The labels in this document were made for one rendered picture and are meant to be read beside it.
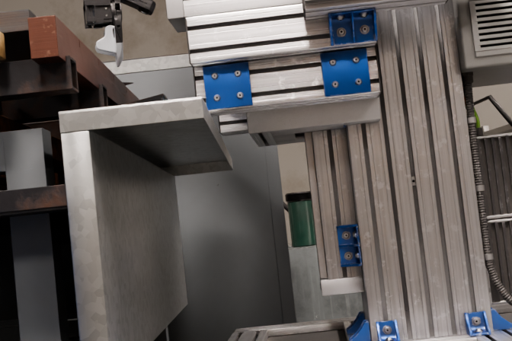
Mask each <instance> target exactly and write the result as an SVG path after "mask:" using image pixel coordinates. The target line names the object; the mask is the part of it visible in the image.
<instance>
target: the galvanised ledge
mask: <svg viewBox="0 0 512 341"><path fill-rule="evenodd" d="M59 128H60V133H66V132H79V131H87V130H88V131H90V132H93V133H94V134H96V135H98V136H100V137H101V138H103V139H106V140H108V141H109V142H111V143H113V144H115V145H117V146H119V147H121V148H122V149H124V150H126V151H128V152H130V153H132V154H133V155H135V156H137V157H139V158H141V159H143V160H144V161H147V162H149V163H150V164H153V165H155V166H156V167H158V168H160V169H162V170H164V171H166V172H168V173H169V174H171V175H173V176H182V175H189V174H203V173H210V172H217V171H231V170H233V166H232V158H231V156H230V154H229V152H228V150H227V148H226V145H225V143H224V141H223V140H222V137H221V135H220V134H219V131H218V129H217V128H216V124H215V123H214V121H213V118H212V117H211V115H210V112H209V111H208V109H207V106H206V104H205V102H204V100H203V98H202V97H189V98H181V99H174V100H160V101H153V102H146V103H138V104H125V105H118V106H110V107H97V108H89V109H82V110H68V111H61V112H59Z"/></svg>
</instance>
